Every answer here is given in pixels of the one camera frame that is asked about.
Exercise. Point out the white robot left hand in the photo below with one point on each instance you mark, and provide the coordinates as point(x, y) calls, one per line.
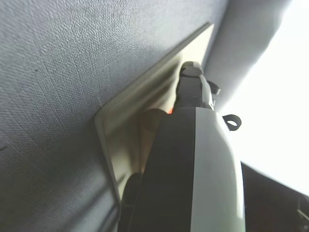
point(183, 169)

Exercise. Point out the wooden rolling pin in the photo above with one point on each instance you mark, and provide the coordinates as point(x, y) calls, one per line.
point(147, 135)

